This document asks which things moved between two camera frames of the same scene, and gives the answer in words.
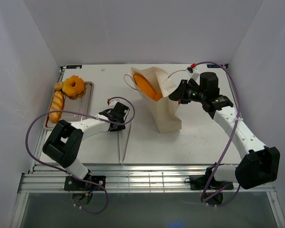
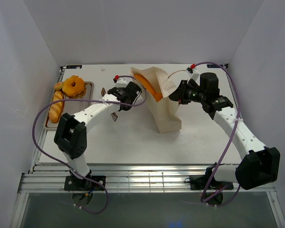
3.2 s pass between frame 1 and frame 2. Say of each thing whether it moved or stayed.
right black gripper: stayed
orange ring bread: stayed
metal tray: stayed
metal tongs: moved
